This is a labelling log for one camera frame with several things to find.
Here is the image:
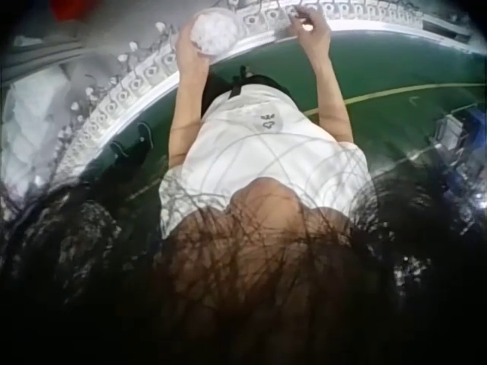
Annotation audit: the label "heap of white plastic bags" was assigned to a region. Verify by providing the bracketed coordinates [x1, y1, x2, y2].
[0, 74, 68, 187]

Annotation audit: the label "row of white fixture blocks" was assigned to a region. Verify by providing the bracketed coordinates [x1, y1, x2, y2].
[56, 0, 425, 183]

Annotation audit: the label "heap of small white parts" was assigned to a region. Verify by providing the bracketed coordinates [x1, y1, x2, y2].
[192, 11, 239, 54]

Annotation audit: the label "person's left hand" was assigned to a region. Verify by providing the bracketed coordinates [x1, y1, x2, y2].
[173, 21, 215, 78]

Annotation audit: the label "person's right hand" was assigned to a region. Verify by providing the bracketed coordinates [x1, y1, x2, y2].
[291, 7, 333, 49]

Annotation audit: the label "white conveyor rail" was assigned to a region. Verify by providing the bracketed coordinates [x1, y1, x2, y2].
[78, 17, 473, 179]

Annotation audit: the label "blue crate with parts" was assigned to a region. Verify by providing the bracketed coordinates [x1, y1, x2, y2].
[433, 101, 487, 160]

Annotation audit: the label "row of white-tipped dark wires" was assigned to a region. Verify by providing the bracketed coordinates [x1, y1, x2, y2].
[56, 21, 180, 153]

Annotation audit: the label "red object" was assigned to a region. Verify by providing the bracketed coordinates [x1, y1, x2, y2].
[49, 0, 84, 24]

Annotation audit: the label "black rail bracket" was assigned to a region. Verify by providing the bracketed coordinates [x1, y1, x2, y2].
[135, 121, 158, 160]
[109, 140, 132, 168]

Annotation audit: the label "person's legs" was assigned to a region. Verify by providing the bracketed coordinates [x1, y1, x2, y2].
[200, 65, 298, 112]

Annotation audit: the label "clear plastic bowl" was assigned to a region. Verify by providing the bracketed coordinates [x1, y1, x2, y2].
[188, 7, 244, 59]

